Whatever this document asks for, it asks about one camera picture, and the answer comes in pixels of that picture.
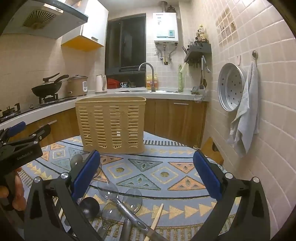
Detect black ladle spoon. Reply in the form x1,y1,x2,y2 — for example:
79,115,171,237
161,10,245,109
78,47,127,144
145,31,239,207
79,197,100,219

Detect clear plastic spoon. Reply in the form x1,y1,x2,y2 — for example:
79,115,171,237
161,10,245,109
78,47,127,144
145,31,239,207
97,179,118,201
122,188,142,214

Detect wooden chopstick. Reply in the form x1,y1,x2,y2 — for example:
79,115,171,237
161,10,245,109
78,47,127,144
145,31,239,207
144,203,164,241

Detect person's left hand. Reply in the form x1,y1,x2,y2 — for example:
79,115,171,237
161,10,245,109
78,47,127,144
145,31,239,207
0,167,26,211

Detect black gas stove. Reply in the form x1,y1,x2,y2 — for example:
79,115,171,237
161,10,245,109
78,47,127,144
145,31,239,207
0,94,77,123

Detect black wok with lid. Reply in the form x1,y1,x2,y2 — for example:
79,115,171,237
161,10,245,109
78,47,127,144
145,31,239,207
32,73,69,98

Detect brown rice cooker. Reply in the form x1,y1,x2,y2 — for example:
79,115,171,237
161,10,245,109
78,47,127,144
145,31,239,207
66,75,88,97

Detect beige slotted utensil basket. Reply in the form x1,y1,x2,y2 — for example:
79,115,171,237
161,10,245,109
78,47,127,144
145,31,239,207
75,96,147,154

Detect white electric kettle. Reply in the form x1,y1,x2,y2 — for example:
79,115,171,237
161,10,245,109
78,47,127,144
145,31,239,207
95,74,107,94

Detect blue patterned table mat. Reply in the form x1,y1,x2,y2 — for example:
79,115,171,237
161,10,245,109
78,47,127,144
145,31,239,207
19,132,216,240

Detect red basket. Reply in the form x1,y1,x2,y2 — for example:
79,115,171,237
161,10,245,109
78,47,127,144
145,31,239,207
107,78,121,89

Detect wooden cutting board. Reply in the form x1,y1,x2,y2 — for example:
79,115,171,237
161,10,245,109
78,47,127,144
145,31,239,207
201,137,224,165

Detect grey hanging towel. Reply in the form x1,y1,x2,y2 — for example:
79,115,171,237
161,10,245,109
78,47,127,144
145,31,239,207
227,61,259,158

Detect patterned mug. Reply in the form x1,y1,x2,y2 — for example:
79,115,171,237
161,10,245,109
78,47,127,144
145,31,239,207
120,82,129,88

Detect range hood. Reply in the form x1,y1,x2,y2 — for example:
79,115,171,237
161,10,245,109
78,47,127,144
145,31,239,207
1,1,88,39

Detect chrome sink faucet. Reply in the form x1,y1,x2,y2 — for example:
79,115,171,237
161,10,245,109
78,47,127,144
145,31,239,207
138,62,157,93

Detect yellow dish soap bottle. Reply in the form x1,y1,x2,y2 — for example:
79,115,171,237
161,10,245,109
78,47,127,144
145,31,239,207
146,74,159,90

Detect dark window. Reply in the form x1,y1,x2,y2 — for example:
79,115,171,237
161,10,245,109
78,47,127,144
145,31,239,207
105,14,146,75

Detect hanging metal strainer ladle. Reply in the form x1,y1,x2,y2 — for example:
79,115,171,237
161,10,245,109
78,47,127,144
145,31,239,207
194,55,207,103

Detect metal steamer tray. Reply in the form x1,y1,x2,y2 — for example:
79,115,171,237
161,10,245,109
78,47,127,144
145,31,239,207
217,63,247,112

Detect white gas water heater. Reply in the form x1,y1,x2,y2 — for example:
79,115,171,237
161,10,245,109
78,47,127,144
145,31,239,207
152,13,179,44

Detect seasoning bottles on shelf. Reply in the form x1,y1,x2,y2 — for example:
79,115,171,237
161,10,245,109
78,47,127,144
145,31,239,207
188,25,209,46

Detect metal handled clear spoon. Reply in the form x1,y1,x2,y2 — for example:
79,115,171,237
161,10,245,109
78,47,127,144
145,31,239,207
98,200,167,240

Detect white wall cabinet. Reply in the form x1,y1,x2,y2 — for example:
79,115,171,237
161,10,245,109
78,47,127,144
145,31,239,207
61,0,109,52

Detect black wall shelf rack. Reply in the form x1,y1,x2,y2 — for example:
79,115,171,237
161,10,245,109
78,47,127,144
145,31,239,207
184,43,212,65

